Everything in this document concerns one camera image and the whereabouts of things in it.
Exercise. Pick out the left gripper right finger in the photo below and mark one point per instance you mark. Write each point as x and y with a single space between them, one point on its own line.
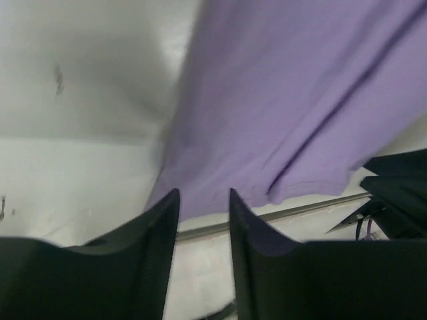
276 277

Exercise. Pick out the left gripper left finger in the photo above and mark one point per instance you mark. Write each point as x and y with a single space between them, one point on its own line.
123 274

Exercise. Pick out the purple t shirt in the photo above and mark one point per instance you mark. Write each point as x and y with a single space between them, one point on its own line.
282 99

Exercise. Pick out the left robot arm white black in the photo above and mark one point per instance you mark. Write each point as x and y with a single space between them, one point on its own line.
399 181

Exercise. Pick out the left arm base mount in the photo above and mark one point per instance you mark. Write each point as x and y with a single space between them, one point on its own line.
362 218

